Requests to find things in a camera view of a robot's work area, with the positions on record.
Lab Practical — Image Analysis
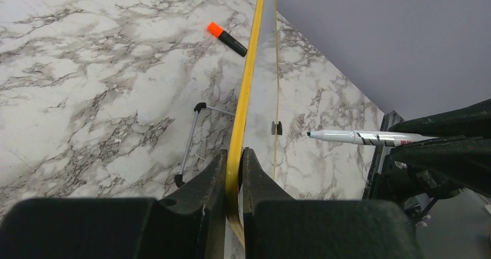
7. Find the orange-capped black highlighter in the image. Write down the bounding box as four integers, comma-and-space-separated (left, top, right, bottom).
207, 21, 247, 57

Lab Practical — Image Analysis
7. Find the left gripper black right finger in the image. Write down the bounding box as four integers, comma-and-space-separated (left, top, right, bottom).
242, 148, 422, 258

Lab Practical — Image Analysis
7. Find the whiteboard wire stand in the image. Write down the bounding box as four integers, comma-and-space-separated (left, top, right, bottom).
174, 102, 235, 188

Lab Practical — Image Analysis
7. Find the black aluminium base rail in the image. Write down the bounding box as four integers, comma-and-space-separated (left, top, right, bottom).
362, 111, 404, 199

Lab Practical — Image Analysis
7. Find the yellow-framed whiteboard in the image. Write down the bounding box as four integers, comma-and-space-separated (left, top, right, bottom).
225, 0, 280, 245

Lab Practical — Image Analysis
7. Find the green-capped whiteboard marker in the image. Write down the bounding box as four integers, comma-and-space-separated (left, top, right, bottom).
307, 130, 434, 147

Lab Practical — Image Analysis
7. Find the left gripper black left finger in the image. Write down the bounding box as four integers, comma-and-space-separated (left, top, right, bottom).
1, 150, 228, 258

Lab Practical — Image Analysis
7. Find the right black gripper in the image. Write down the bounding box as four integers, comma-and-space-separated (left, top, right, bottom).
362, 99, 490, 225

